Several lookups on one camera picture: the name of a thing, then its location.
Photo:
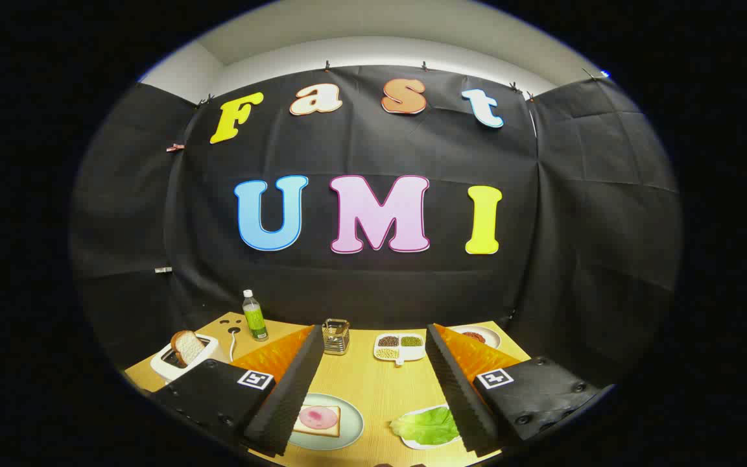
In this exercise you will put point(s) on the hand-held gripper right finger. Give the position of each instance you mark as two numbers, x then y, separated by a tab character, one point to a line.
458	395

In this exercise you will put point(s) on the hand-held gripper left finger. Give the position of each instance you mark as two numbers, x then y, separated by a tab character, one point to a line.
289	402

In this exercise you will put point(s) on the green lettuce leaf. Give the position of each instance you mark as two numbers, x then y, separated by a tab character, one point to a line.
428	426

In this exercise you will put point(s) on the plain toast bread slice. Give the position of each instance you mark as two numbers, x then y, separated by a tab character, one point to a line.
187	347

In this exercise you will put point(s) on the pink ham slice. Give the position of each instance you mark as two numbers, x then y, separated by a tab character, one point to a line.
318	418

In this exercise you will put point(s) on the bread slice under ham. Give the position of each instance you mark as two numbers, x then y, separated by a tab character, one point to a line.
331	432

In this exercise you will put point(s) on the brown meat steak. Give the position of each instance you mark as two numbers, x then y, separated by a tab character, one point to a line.
474	336

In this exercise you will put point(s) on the white divided dish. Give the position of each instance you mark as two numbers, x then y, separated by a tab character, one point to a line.
412	352

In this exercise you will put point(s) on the pale green round plate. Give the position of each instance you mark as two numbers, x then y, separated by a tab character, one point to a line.
351	421

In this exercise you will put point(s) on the white square plate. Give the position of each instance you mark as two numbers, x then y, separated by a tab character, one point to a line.
412	444

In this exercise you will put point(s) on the white oval plate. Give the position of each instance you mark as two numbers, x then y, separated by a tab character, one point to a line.
490	334

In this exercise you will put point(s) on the green beans pile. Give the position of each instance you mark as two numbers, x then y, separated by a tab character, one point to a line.
412	341

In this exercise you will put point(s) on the pale soybeans pile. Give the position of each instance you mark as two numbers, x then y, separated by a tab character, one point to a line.
387	353

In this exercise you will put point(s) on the green label plastic bottle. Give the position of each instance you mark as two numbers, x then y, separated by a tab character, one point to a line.
255	321

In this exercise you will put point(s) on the dark red beans pile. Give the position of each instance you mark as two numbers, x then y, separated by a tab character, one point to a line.
388	341

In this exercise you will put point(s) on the white toaster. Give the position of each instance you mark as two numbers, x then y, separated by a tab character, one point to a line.
166	371

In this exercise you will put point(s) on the black backdrop cloth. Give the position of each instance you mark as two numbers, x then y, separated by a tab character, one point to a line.
347	149

